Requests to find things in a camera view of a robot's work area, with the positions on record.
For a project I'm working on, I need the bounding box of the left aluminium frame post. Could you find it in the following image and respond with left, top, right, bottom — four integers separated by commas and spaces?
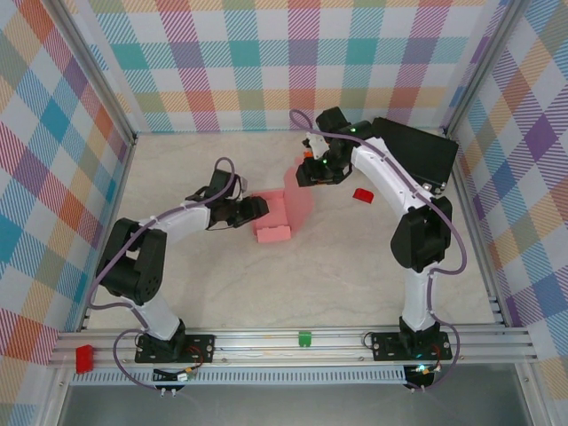
52, 0, 138, 147

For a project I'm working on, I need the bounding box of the right aluminium side bar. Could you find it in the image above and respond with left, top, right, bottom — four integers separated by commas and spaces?
446, 130, 511, 329

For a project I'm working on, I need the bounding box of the right aluminium frame post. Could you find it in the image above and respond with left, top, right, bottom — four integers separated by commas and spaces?
443, 0, 527, 138

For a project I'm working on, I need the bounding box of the red block on rail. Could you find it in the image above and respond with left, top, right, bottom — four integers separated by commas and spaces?
75, 343, 96, 375

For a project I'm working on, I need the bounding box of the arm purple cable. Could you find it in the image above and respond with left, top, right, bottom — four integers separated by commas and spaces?
288, 109, 467, 391
87, 157, 236, 391

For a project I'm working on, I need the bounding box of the aluminium side bar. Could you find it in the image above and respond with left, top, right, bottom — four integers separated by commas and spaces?
446, 130, 511, 329
77, 135, 138, 334

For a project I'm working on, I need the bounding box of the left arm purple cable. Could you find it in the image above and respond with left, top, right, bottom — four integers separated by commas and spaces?
87, 157, 236, 391

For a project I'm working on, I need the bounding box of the grey slotted cable duct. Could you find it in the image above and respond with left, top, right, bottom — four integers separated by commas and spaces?
70, 366, 407, 386

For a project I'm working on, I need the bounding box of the black hard case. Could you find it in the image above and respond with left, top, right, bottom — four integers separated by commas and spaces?
371, 116, 460, 196

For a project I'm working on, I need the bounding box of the aluminium mounting rail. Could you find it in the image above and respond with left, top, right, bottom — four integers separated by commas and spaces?
47, 326, 540, 369

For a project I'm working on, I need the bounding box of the aluminium frame post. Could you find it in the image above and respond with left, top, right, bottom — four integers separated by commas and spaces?
443, 0, 527, 138
52, 0, 138, 147

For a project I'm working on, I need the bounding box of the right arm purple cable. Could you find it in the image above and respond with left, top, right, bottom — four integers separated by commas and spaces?
288, 109, 467, 391

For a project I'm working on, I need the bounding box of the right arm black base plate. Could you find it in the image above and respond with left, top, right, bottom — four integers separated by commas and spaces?
369, 330, 454, 362

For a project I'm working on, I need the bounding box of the pink paper box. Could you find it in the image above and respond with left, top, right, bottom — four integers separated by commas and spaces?
251, 166, 317, 244

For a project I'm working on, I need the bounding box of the left aluminium side bar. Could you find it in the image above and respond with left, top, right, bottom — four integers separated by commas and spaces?
77, 135, 138, 334

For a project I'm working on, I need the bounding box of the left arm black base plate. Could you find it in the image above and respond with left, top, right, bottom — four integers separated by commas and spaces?
134, 333, 217, 365

